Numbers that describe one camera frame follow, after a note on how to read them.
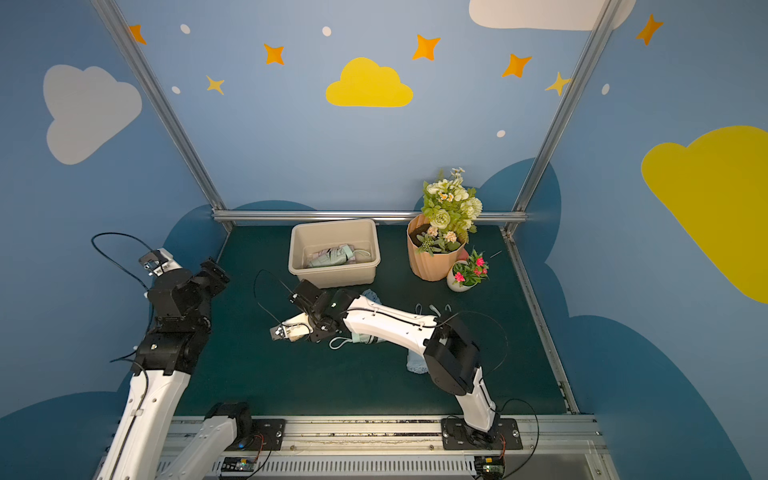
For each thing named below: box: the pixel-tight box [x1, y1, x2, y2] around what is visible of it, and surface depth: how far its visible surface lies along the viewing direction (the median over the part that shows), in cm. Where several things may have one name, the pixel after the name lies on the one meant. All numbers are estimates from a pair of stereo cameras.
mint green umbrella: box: [308, 245, 353, 267], surface depth 106 cm
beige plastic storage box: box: [288, 219, 381, 289], surface depth 107 cm
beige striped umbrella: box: [281, 312, 314, 342], surface depth 71 cm
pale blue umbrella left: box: [406, 349, 428, 374], surface depth 85 cm
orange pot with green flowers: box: [407, 167, 483, 282], surface depth 90 cm
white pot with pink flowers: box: [446, 245, 490, 293], surface depth 93 cm
